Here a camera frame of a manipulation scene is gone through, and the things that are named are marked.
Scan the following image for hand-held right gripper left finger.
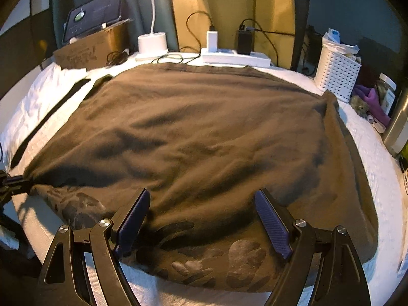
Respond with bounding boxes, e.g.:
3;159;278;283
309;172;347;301
37;189;150;306

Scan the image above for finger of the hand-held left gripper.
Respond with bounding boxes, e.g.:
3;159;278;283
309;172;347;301
0;169;32;205

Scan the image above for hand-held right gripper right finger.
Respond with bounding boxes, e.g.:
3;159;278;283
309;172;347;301
255;189;370;306

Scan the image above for brown t-shirt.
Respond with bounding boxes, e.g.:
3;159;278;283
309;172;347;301
24;62;380;294

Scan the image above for white cloth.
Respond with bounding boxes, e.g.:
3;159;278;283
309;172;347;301
0;62;90;154

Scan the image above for grey fuzzy object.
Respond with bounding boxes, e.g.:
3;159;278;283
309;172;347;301
350;97;370;118

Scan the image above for brown cardboard box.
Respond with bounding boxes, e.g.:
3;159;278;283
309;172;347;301
53;22;130;70

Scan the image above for steel bottle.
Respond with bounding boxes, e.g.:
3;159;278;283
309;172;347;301
382;87;408;158

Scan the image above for purple cloth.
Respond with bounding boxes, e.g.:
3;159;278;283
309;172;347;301
352;84;391;128

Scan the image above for white plastic basket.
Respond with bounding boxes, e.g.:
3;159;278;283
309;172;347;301
314;33;362;103

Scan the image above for white power strip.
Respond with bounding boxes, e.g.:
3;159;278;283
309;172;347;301
201;48;271;68

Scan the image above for jar with white lid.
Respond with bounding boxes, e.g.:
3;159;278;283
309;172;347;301
376;73;397;115

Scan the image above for white desk lamp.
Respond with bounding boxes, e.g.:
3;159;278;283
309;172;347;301
118;0;169;62

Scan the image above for black charger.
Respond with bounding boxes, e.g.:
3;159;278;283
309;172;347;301
236;29;254;55

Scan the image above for black tablet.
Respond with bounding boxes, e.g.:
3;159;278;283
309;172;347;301
62;0;123;43

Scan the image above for white charger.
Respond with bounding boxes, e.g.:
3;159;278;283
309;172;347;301
207;31;219;52

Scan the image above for dark teal curtain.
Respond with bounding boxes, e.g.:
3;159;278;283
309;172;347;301
51;0;179;53

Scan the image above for yellow curtain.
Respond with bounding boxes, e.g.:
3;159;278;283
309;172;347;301
169;0;297;69

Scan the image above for black strap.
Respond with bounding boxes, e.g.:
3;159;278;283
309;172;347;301
9;78;91;169

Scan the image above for dark bundled cable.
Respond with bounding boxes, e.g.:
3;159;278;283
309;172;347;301
107;49;130;66

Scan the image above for thin black cable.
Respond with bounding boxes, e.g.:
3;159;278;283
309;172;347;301
240;17;295;35

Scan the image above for coiled black cable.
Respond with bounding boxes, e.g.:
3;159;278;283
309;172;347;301
153;11;212;65

